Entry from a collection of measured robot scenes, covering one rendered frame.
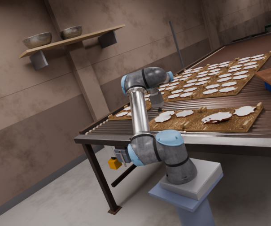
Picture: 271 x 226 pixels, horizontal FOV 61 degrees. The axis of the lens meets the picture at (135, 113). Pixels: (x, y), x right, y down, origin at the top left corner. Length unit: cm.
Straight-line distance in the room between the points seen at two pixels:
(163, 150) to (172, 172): 12
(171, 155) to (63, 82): 323
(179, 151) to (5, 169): 313
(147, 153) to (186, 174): 20
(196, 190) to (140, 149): 30
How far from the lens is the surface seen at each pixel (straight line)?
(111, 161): 208
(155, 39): 556
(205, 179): 111
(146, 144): 107
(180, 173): 110
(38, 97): 392
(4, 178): 390
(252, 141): 134
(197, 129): 155
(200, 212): 122
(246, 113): 161
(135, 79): 127
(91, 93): 412
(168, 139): 102
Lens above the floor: 156
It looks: 15 degrees down
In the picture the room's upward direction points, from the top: 20 degrees counter-clockwise
